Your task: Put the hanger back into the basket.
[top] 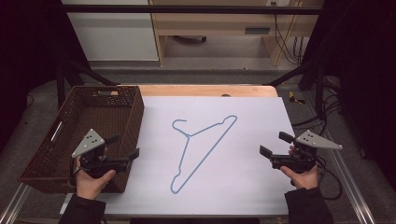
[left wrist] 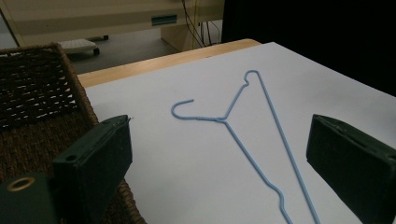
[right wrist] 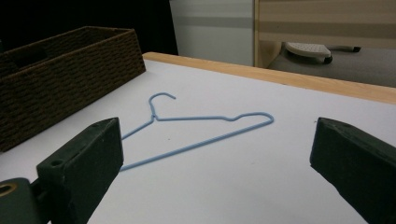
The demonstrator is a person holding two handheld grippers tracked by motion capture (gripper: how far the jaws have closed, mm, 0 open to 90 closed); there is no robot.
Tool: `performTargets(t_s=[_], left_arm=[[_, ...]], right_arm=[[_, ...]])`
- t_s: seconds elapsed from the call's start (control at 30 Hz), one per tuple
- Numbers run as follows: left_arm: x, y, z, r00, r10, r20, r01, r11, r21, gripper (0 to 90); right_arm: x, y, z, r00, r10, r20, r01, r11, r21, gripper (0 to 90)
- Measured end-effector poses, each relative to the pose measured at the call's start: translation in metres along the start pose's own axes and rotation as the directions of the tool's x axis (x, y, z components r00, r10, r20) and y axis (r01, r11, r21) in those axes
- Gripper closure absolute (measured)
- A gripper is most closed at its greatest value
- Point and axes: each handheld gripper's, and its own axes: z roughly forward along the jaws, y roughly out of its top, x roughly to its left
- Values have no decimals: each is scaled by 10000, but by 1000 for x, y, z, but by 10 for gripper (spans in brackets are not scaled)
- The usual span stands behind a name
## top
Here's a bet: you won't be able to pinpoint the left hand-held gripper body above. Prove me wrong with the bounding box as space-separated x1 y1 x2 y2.
71 128 131 179

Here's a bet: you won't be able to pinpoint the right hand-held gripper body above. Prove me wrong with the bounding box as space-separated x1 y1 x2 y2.
270 129 344 175

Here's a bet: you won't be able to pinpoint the brown woven plastic basket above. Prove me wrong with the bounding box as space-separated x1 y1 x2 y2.
17 85 146 194

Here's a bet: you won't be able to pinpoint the blue wire clothes hanger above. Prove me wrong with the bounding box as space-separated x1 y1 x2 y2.
169 114 238 195

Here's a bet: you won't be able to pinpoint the person's right hand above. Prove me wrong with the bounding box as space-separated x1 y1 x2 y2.
279 145 320 190

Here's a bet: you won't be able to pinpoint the person's left hand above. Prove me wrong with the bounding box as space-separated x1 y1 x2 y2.
75 156 117 201

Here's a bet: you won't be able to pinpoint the white paper sheet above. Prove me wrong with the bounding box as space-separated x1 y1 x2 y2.
60 95 297 217

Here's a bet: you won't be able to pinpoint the yellow and black tool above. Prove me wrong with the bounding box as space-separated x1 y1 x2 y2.
288 91 306 105

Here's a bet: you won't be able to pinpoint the black metal stand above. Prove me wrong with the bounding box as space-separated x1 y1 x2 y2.
55 59 120 108
267 59 326 119

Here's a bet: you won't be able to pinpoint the white cabinet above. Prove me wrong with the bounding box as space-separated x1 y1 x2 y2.
61 0 160 63

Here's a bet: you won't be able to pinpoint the dark curtain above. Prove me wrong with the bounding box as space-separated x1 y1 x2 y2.
298 0 396 188
0 0 92 150

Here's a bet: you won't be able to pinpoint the light wooden desk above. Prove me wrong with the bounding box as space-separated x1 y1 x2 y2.
148 0 325 67

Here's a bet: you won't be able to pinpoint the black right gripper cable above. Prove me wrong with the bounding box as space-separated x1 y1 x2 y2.
316 155 344 201

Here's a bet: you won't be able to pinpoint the black floor cables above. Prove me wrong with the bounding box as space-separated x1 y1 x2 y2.
292 92 344 129

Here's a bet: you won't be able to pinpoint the aluminium rail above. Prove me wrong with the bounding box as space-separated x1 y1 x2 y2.
0 183 32 224
303 92 377 224

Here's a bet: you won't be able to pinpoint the bundle of black wall cables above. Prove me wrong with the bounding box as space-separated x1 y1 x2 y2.
270 1 304 66

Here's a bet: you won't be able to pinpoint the black horizontal frame bar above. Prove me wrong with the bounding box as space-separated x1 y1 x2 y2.
60 4 325 16

